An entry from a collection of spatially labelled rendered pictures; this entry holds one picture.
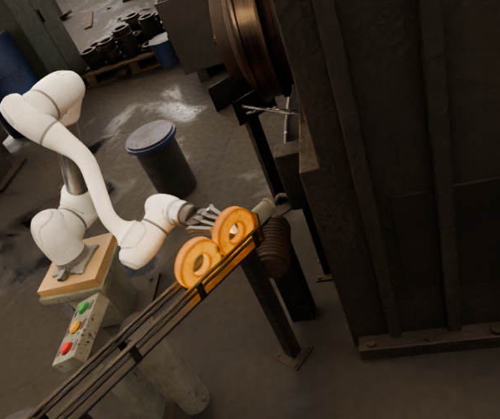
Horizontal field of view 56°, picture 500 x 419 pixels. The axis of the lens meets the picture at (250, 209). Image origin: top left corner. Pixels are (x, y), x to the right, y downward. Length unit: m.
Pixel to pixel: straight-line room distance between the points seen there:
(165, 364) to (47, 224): 0.80
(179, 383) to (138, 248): 0.52
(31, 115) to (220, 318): 1.15
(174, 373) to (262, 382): 0.37
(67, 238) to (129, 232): 0.56
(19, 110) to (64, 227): 0.59
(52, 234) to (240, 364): 0.94
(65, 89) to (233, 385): 1.28
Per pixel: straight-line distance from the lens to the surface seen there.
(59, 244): 2.13
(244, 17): 1.38
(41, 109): 1.75
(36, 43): 5.06
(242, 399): 1.93
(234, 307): 2.19
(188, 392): 1.86
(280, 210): 2.53
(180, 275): 1.32
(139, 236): 1.61
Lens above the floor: 1.62
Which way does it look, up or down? 38 degrees down
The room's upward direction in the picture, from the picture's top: 23 degrees counter-clockwise
